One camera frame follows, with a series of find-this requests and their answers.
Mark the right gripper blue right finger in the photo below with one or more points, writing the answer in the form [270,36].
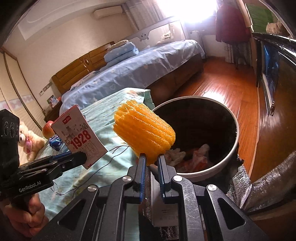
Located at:
[165,176]

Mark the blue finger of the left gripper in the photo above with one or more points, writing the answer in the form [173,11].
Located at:
[60,156]
[72,161]

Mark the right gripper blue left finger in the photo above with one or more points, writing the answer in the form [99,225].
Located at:
[141,170]

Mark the large orange foam net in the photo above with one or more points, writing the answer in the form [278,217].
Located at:
[143,130]

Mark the red white milk carton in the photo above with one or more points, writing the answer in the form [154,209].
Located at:
[78,136]

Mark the grey round trash bin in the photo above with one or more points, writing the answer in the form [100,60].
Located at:
[199,120]

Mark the left hand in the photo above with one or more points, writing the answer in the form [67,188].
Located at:
[28,223]

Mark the crumpled blue plastic bottle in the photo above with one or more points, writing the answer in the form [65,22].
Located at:
[55,142]

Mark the red yellow apple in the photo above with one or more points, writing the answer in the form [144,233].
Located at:
[47,130]

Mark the white teddy bear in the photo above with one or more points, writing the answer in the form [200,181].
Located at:
[30,142]

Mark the dark wooden nightstand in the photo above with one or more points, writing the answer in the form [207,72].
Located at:
[53,114]

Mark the teal floral bed sheet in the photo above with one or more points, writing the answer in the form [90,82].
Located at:
[114,164]

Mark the framed photo on nightstand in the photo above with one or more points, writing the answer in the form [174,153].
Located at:
[52,101]

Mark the blue bed sheet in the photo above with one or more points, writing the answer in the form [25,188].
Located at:
[139,71]

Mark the wooden headboard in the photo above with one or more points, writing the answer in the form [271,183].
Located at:
[79,68]

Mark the folded blue quilt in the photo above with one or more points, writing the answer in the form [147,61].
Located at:
[118,49]

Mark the silver foil bag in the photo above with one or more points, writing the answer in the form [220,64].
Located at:
[267,190]

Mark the grey window curtain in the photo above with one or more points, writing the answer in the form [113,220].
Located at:
[142,14]

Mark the dark red hanging coat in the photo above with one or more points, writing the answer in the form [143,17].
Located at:
[230,25]

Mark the black flat television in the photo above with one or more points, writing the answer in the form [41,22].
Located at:
[268,61]

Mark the grey bed guard rail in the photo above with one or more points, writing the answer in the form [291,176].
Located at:
[151,35]

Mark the wall air conditioner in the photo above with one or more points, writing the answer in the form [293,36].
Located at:
[113,10]

